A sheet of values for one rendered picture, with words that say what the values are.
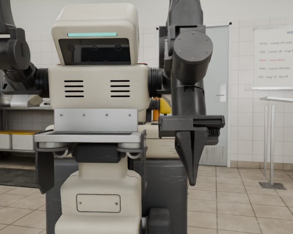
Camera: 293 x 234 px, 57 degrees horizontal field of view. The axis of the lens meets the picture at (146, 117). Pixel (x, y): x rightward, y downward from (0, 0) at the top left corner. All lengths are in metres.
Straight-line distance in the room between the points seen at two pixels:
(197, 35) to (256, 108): 3.72
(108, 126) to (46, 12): 4.54
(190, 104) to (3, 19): 0.49
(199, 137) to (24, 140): 4.09
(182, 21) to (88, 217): 0.56
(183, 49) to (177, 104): 0.09
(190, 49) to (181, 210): 0.74
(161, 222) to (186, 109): 0.53
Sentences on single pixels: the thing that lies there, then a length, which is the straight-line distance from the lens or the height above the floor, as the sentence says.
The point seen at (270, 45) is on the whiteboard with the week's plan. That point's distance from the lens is 4.21.
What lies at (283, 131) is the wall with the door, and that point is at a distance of 4.19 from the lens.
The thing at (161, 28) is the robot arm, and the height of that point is 1.06.
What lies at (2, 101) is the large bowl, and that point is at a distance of 4.67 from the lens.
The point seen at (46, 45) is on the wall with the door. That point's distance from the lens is 5.03.
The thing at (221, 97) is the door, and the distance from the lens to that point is 4.11.
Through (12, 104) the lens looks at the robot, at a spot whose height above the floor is 0.89.
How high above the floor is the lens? 0.88
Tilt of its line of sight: 2 degrees down
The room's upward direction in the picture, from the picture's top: straight up
